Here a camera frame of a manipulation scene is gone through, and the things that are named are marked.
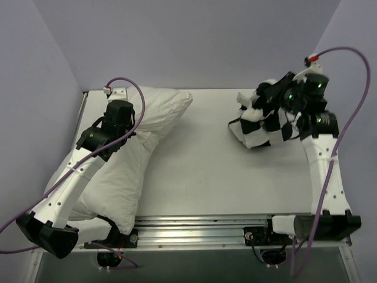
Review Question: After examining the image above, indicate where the black white checkered pillowcase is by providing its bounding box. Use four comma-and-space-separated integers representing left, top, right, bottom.
228, 79, 299, 149

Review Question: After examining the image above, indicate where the white pillow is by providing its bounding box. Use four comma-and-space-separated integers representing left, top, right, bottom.
44, 85, 194, 236

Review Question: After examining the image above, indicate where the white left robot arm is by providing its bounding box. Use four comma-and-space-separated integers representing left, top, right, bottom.
15, 100, 135, 259

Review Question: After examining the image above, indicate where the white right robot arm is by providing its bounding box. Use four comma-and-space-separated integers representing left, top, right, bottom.
261, 71, 361, 243

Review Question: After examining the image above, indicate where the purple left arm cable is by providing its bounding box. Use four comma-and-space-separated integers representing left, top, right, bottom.
0, 77, 145, 254

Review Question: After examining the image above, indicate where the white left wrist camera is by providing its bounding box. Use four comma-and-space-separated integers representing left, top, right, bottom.
102, 86, 128, 101

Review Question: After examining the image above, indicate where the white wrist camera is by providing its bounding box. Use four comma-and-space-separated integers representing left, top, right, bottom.
102, 86, 128, 101
293, 54, 323, 81

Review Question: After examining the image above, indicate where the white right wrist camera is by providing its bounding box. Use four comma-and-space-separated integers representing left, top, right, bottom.
293, 54, 323, 81

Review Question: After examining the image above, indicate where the aluminium left side rail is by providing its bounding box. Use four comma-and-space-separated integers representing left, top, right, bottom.
70, 91, 88, 149

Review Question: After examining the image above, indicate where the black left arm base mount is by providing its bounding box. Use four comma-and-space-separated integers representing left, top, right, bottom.
84, 228, 138, 249

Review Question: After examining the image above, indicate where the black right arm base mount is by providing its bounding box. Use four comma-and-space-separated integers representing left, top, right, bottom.
243, 226, 292, 246

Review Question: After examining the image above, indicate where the aluminium front frame rail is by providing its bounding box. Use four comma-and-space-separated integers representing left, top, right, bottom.
71, 215, 350, 254

